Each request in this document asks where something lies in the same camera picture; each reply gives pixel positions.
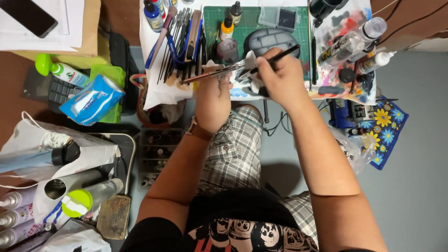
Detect stack of white papers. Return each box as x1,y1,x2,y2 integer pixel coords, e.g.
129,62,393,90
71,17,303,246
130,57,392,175
0,0,86,52

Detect grey calculator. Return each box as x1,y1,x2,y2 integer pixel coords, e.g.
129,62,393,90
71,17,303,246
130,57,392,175
47,75,80,106

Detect grey stone-pattern oval base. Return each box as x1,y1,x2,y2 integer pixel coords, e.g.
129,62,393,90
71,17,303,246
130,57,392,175
243,28,301,61

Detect blue floral cloth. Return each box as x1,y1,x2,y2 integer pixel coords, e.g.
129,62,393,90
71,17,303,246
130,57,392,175
358,96,410,171

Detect white paper bag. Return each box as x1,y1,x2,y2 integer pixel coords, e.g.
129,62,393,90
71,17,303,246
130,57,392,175
0,111,122,191

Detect brown envelope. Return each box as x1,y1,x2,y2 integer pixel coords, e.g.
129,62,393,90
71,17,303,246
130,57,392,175
13,0,102,59

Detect red white handle basket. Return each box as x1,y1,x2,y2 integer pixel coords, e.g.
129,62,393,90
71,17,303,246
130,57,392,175
129,73,187,129

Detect clear bottle green cap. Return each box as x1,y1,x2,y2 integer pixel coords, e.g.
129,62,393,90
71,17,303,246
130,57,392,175
61,178,124,218

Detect white nozzle squeeze bottle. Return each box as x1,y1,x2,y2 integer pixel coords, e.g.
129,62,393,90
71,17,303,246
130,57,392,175
357,51,397,75

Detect plaid shorts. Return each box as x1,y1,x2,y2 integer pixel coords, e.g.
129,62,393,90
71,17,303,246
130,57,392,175
195,104,320,246

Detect blue paint bottle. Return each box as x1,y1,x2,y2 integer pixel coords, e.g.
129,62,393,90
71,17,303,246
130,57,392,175
143,0,165,33

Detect green cutting mat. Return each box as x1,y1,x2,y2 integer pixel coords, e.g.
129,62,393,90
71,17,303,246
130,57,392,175
203,6,313,82

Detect black cable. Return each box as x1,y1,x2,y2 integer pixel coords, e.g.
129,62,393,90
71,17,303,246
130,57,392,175
377,0,448,47

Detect green cap spray bottle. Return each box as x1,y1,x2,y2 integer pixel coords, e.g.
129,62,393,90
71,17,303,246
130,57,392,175
35,53,91,88

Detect green plastic box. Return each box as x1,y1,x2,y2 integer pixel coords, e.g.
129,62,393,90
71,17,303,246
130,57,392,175
89,64,127,124

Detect black printed t-shirt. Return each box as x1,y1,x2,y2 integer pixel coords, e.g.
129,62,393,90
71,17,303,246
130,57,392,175
119,188,379,252

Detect black smartphone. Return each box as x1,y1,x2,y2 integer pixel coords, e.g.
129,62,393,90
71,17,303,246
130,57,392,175
0,0,59,39

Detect brown strap wristwatch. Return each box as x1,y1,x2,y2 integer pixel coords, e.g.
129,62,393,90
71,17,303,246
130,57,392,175
184,116,214,141

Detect dark paint dropper bottle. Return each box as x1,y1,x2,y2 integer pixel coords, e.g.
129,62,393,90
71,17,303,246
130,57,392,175
230,1,243,27

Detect blue compressor unit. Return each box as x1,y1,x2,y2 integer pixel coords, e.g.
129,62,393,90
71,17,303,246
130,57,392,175
328,98,376,130

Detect black slim pen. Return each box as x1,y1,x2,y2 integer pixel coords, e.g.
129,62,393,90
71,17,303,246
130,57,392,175
311,34,318,86

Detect paint-stained plastic sheet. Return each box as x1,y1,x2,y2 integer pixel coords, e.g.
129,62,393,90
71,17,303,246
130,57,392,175
309,0,378,106

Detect black cup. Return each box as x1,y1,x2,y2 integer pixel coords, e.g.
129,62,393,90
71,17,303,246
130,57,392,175
308,0,349,28

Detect row of brushes and tools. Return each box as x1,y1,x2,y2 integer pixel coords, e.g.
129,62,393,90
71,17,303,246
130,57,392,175
157,6,208,85

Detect silver spray can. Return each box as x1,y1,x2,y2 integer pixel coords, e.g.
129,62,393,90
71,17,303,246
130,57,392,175
0,220,47,248
0,187,38,210
0,204,36,227

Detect large clear plastic bottle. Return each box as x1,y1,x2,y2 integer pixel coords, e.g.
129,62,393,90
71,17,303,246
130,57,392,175
317,16,388,68

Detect pink handle brush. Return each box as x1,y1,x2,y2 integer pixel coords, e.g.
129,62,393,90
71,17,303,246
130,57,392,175
145,5,178,70

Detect yellow paint dropper bottle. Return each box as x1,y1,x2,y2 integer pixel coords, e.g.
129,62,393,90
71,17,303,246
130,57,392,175
220,16,235,42

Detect black cap blue spray can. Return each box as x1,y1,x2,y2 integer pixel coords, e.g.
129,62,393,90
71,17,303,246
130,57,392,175
0,141,81,174

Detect person's left hand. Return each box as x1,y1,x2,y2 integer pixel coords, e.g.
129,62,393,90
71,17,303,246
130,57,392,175
195,65,234,134

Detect person's right hand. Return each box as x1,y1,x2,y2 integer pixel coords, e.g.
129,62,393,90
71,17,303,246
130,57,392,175
255,47,311,110

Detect black case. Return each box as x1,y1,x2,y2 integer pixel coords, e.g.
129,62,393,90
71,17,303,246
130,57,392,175
108,31,141,117

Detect clear plastic bag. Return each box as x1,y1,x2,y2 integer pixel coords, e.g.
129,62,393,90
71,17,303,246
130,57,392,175
328,127,377,176

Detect black round jar lid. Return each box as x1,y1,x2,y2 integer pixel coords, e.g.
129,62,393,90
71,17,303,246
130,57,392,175
338,68,356,84

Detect clear organizer box of paints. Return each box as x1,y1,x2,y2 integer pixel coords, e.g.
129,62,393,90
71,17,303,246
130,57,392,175
137,127,185,192

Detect grey open tube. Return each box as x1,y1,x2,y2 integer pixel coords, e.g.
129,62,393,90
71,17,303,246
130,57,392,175
43,169,103,201

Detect black handle paintbrush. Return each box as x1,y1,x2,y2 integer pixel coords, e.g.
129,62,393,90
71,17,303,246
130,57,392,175
248,44,301,75

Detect paint-stained white tissue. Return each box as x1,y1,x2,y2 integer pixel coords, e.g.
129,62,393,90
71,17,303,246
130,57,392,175
229,50,271,99

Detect small purple-tinted cup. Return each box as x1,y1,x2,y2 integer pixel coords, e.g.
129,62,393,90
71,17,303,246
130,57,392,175
216,38,239,64

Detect silver airbrush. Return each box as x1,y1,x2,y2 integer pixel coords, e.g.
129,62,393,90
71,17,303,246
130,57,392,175
179,60,246,85

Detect worn wooden block brush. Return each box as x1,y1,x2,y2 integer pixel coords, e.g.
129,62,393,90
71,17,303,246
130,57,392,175
97,195,132,241

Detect blue tissue packet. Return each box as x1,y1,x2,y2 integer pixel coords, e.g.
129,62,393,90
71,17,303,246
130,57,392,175
58,74,126,126

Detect clear plastic hinged box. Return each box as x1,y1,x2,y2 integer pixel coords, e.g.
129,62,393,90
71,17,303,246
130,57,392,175
258,6,298,33

